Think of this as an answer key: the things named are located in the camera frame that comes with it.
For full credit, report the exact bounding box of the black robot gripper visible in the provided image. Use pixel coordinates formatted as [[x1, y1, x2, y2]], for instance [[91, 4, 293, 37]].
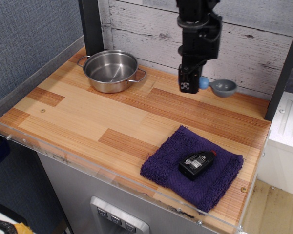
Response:
[[178, 14, 222, 93]]

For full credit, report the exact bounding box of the blue grey scoop spatula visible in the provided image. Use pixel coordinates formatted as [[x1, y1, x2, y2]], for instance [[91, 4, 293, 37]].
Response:
[[199, 76, 237, 98]]

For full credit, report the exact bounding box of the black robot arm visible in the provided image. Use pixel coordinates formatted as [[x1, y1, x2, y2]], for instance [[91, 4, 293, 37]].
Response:
[[176, 0, 222, 94]]

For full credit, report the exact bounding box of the dark purple napkin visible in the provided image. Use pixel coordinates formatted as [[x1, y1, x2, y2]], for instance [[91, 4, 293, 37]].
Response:
[[140, 126, 244, 213]]

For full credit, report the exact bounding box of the stainless steel pot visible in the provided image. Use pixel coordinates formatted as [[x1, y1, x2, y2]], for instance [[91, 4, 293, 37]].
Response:
[[77, 50, 147, 94]]

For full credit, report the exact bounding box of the small black bottle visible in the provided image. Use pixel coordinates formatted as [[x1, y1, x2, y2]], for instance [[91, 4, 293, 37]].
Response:
[[178, 150, 216, 180]]

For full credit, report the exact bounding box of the white side appliance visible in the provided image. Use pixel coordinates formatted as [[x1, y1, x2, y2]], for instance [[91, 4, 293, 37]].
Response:
[[257, 92, 293, 194]]

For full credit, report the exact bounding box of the clear acrylic edge guard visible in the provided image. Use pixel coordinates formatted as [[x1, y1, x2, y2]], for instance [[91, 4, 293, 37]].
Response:
[[0, 39, 270, 234]]

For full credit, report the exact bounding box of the grey toy fridge cabinet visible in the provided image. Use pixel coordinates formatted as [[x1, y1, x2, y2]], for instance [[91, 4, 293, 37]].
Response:
[[38, 154, 211, 234]]

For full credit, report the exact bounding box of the grey dispenser button panel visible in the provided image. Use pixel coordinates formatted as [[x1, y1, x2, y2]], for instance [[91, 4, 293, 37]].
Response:
[[90, 196, 150, 234]]

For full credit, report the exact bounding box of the black vertical post left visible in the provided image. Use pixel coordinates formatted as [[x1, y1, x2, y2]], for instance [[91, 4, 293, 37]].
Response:
[[78, 0, 104, 56]]

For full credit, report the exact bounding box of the black vertical post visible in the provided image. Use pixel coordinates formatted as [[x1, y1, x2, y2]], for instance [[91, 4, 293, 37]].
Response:
[[264, 14, 293, 122], [78, 0, 104, 56]]

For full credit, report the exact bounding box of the black vertical post right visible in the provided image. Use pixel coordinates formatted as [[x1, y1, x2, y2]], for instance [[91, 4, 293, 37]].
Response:
[[264, 14, 293, 122]]

